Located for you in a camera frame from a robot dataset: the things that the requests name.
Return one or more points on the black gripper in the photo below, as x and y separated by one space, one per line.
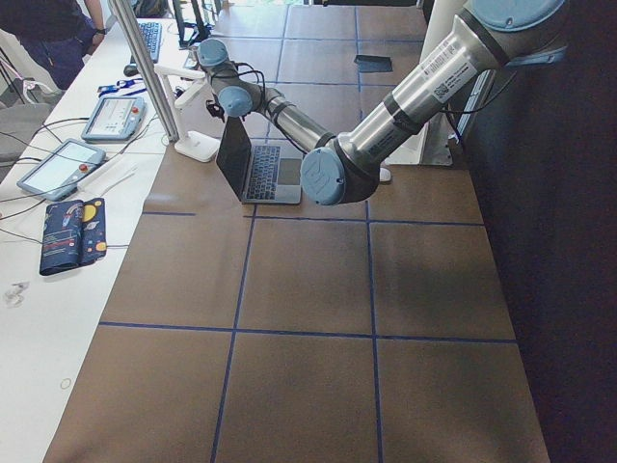
212 109

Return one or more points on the grey laptop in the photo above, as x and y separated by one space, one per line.
258 174

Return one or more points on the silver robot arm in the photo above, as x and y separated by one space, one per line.
345 168

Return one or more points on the black mouse pad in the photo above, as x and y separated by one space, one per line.
373 64

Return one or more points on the white computer mouse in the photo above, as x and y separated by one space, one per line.
385 175

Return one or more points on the black keyboard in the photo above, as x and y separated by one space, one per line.
152 34

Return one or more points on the far teach pendant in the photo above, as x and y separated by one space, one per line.
114 118

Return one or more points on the teach pendant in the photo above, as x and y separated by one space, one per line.
114 118
56 177

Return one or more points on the person in dark clothes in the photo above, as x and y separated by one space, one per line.
57 35

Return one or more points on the near teach pendant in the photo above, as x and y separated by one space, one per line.
56 177

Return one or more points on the blue space pencil case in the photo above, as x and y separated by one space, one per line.
74 235

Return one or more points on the white mounting column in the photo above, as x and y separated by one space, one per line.
430 146

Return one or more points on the aluminium profile post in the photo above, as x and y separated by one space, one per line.
130 27

